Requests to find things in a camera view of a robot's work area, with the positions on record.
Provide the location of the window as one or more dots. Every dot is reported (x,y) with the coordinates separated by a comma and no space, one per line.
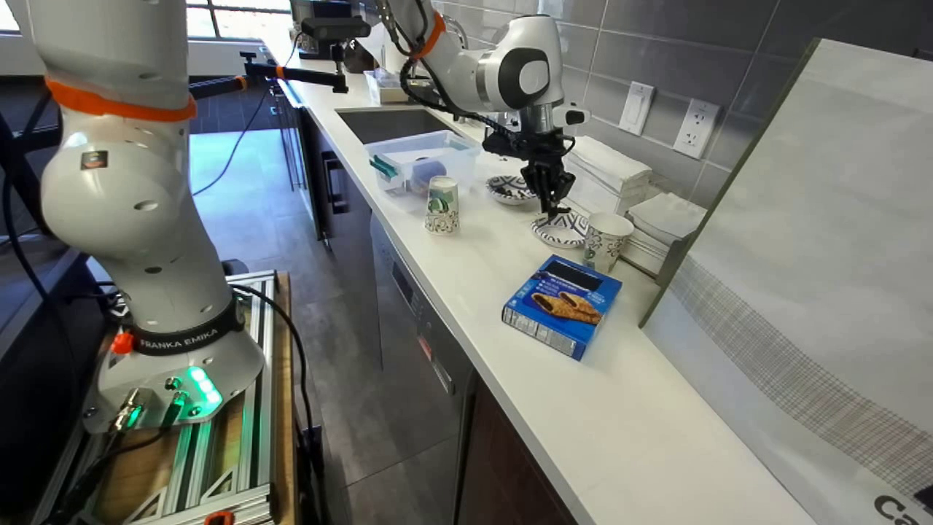
(244,16)

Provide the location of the steel sink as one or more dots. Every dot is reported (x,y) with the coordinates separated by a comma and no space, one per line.
(390,123)

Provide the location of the paper cup with green print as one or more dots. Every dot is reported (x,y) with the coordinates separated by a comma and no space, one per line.
(443,204)

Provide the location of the aluminium frame stand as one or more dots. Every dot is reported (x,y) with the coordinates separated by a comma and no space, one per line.
(250,448)

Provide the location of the clear plastic bin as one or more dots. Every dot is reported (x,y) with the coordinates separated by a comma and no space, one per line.
(455,155)

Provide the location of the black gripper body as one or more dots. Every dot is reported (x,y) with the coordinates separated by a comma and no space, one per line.
(538,150)

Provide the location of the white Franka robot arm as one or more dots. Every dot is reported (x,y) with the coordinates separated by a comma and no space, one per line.
(127,193)

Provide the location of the small white box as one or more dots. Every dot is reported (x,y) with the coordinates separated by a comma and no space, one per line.
(667,229)

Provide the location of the white wall outlet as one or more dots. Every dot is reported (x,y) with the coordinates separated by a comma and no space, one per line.
(694,127)
(637,107)

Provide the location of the white cup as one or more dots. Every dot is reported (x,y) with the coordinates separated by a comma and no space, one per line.
(610,241)

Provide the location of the dark lower cabinet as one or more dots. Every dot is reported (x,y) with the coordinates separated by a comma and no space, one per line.
(439,419)

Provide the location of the large green white paper bag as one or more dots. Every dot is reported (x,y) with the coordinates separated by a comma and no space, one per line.
(825,242)

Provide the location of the pale blue cup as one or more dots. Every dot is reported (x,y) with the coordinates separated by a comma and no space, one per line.
(426,172)

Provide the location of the blue cardboard box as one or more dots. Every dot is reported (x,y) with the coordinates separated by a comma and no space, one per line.
(564,306)

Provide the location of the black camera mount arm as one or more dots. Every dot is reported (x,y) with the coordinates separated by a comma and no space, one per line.
(301,75)

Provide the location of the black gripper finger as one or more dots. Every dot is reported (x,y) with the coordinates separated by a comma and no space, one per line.
(564,193)
(541,191)

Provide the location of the black camera device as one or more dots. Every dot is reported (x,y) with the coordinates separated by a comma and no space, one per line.
(330,23)

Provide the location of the wooden plank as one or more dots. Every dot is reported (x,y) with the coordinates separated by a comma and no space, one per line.
(283,410)

